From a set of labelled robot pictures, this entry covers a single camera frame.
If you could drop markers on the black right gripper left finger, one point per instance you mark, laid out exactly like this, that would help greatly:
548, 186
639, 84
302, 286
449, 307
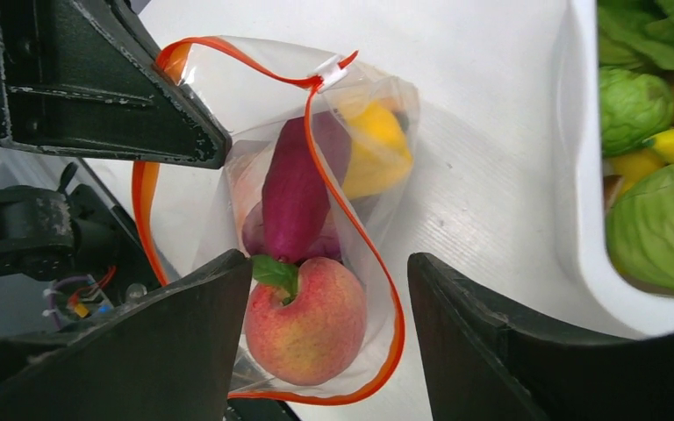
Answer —
166, 356

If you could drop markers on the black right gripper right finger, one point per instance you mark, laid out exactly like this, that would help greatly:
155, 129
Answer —
488, 357

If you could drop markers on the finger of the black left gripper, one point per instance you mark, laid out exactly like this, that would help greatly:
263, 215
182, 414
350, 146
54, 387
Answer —
81, 79

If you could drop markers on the large pink peach toy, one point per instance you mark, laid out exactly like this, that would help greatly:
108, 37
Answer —
304, 324

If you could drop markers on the purple sweet potato toy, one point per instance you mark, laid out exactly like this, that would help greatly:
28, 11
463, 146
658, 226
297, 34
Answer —
293, 182

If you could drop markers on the yellow bell pepper toy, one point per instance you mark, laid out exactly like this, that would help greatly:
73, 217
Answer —
381, 157

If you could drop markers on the clear zip bag orange zipper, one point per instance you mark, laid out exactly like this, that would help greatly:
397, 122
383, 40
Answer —
317, 167

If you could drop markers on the purple onion toy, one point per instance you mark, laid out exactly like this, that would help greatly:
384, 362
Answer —
291, 239

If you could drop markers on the small green lime toy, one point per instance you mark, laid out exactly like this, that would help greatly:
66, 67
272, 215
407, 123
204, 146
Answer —
633, 106

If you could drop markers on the green leaf vegetable toy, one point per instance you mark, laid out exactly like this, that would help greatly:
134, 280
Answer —
636, 35

